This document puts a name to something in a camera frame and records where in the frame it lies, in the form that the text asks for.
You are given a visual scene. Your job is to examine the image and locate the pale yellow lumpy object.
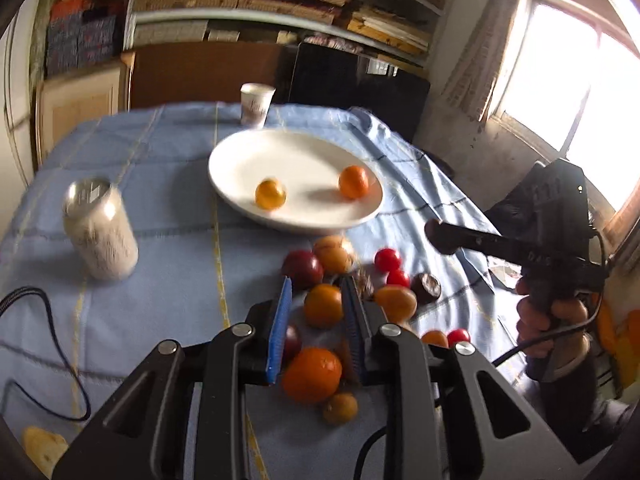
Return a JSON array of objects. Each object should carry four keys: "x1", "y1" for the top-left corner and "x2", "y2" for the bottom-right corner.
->
[{"x1": 22, "y1": 426, "x2": 69, "y2": 478}]

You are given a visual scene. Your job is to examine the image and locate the black cabinet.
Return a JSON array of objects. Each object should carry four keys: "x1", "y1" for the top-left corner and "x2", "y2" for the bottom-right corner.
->
[{"x1": 287, "y1": 42, "x2": 431, "y2": 141}]

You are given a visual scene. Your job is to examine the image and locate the large orange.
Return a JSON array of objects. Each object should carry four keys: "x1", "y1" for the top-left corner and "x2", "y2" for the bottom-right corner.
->
[{"x1": 282, "y1": 347, "x2": 342, "y2": 404}]

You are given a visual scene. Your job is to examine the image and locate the white paper cup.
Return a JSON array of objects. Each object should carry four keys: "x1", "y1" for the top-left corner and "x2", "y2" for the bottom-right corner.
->
[{"x1": 240, "y1": 83, "x2": 277, "y2": 130}]

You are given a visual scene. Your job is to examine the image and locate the orange plastic bag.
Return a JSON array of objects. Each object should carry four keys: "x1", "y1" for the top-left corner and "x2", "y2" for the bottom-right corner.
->
[{"x1": 597, "y1": 305, "x2": 640, "y2": 391}]

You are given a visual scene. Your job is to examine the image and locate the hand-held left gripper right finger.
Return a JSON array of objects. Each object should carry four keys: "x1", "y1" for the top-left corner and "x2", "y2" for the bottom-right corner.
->
[{"x1": 341, "y1": 276, "x2": 583, "y2": 480}]

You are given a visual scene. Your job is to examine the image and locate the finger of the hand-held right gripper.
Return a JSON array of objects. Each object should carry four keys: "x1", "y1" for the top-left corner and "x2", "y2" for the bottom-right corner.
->
[{"x1": 424, "y1": 219, "x2": 527, "y2": 267}]

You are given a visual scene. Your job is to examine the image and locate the person's right forearm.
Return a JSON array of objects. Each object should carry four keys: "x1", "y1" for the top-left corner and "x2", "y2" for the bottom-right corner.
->
[{"x1": 537, "y1": 355, "x2": 640, "y2": 466}]

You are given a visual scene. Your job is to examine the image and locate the white plate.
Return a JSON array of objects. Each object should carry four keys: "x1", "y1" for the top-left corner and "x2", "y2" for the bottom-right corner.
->
[{"x1": 208, "y1": 129, "x2": 385, "y2": 233}]

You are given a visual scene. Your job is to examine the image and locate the dark brown water chestnut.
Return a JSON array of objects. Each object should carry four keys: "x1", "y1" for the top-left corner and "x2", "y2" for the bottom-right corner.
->
[{"x1": 410, "y1": 273, "x2": 442, "y2": 306}]

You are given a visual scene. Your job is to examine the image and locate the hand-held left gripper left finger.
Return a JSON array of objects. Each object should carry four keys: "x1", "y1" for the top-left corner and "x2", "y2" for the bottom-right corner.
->
[{"x1": 52, "y1": 276, "x2": 293, "y2": 480}]

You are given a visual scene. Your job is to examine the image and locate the blue patterned boxes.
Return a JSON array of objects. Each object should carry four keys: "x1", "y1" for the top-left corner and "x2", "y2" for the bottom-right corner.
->
[{"x1": 45, "y1": 10, "x2": 123, "y2": 78}]

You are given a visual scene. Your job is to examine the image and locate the orange kumquat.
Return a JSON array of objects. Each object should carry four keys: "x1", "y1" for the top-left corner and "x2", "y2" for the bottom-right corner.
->
[{"x1": 374, "y1": 285, "x2": 418, "y2": 324}]

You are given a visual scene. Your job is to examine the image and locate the bright window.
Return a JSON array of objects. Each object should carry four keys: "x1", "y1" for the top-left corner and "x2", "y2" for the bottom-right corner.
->
[{"x1": 487, "y1": 0, "x2": 640, "y2": 211}]

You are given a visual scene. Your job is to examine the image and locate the small yellow round fruit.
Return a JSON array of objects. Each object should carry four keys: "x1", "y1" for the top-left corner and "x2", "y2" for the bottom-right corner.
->
[{"x1": 255, "y1": 178, "x2": 287, "y2": 212}]

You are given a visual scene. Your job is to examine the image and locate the person's right hand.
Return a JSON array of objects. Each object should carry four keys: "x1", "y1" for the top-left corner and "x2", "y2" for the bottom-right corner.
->
[{"x1": 515, "y1": 277, "x2": 591, "y2": 361}]

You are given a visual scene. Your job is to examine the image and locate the brown board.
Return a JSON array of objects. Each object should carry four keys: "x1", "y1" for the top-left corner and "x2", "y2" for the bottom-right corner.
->
[{"x1": 127, "y1": 42, "x2": 296, "y2": 111}]

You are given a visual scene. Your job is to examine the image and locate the blue checked tablecloth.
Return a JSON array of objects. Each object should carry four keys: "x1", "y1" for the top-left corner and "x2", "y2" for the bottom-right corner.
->
[{"x1": 0, "y1": 101, "x2": 531, "y2": 480}]

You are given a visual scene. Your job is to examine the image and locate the white metal shelf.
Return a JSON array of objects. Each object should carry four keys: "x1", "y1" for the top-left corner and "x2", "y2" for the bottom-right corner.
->
[{"x1": 122, "y1": 0, "x2": 451, "y2": 66}]

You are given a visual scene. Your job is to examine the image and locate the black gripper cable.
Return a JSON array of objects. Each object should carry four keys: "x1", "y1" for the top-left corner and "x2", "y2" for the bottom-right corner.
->
[{"x1": 492, "y1": 230, "x2": 608, "y2": 366}]

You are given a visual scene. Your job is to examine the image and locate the white drink can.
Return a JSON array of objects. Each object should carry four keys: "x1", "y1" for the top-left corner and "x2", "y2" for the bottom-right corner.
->
[{"x1": 62, "y1": 178, "x2": 139, "y2": 281}]

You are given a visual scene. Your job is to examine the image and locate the light wooden cabinet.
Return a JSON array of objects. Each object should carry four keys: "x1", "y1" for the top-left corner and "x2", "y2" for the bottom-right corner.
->
[{"x1": 35, "y1": 52, "x2": 136, "y2": 161}]

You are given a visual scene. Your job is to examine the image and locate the beige curtain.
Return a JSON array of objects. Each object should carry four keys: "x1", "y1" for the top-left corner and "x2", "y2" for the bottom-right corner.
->
[{"x1": 440, "y1": 0, "x2": 531, "y2": 121}]

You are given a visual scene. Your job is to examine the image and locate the dark red plum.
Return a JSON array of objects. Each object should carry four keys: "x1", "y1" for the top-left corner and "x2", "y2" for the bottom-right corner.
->
[
  {"x1": 281, "y1": 251, "x2": 324, "y2": 291},
  {"x1": 282, "y1": 324, "x2": 303, "y2": 366}
]

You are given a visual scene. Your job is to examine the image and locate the crumpled paper scrap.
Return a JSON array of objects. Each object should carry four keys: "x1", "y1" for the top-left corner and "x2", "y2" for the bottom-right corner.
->
[{"x1": 487, "y1": 257, "x2": 523, "y2": 291}]

